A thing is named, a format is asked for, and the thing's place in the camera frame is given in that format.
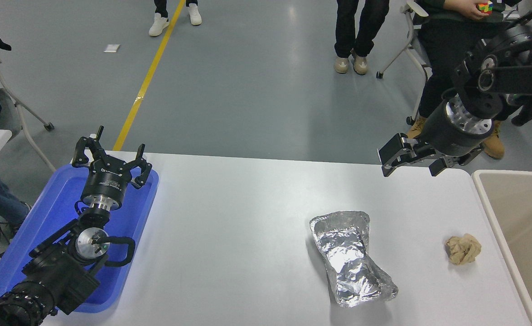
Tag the large pale bin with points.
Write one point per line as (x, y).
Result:
(519, 217)

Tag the standing person with beige shoes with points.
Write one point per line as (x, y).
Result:
(361, 27)

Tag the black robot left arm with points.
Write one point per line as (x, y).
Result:
(53, 271)

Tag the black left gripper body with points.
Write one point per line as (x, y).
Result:
(105, 183)

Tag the white paper scrap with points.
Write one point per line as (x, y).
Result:
(111, 48)

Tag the crumpled tan paper ball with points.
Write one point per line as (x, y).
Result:
(463, 249)

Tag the colourful puzzle cube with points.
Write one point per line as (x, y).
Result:
(485, 7)

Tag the foil plate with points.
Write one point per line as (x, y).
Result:
(352, 253)

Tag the blue plastic tray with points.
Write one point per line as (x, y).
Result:
(53, 199)

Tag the standing person with white shoes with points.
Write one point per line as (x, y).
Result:
(158, 25)

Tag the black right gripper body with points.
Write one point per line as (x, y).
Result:
(447, 136)

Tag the white frame wheeled chair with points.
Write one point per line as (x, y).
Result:
(26, 115)

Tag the seated person's right hand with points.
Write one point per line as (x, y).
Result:
(465, 9)

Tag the white wheeled chair with armrest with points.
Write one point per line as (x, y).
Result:
(412, 13)

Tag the person seated with tan boots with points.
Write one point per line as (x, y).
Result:
(447, 59)

